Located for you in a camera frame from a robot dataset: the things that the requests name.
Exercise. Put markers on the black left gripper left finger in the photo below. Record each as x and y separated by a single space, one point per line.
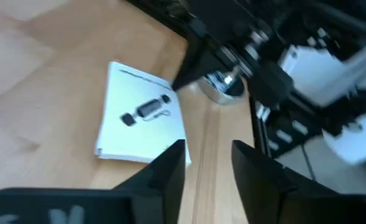
158 193

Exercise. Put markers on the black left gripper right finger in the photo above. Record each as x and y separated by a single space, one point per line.
269 193

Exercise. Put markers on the white box with adapter print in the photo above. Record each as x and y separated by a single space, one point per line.
133 133

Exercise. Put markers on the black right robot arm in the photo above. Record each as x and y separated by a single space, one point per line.
263 77

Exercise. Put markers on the silver round disc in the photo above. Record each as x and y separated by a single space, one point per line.
220 95

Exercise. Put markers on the black aluminium rig frame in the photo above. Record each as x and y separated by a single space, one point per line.
167 15

